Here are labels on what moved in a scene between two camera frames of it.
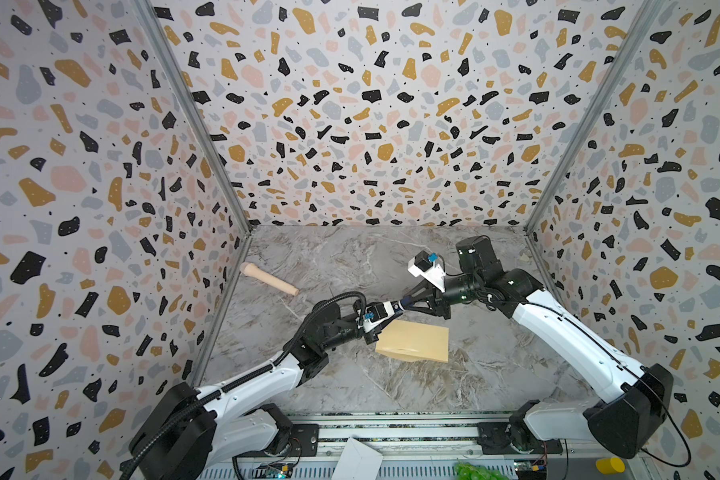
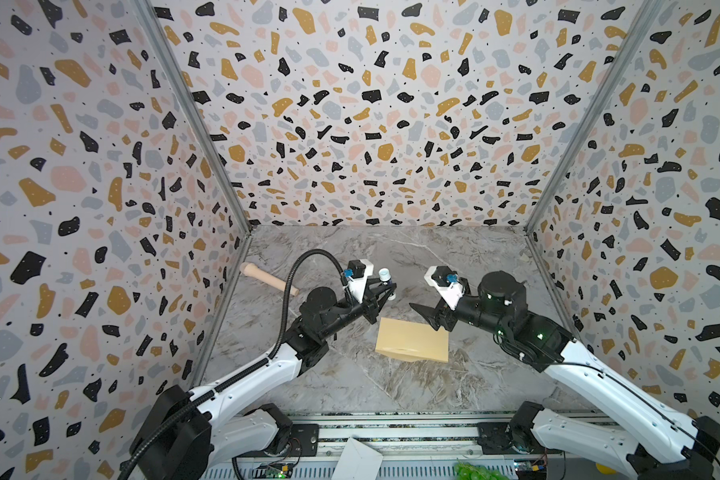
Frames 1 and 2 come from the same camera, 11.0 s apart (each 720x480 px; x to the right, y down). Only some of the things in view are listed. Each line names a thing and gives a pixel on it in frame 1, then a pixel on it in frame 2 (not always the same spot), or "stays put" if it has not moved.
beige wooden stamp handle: [251, 270] stays put
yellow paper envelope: [414, 341] stays put
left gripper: [369, 338] -> [368, 303]
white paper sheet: [358, 462] stays put
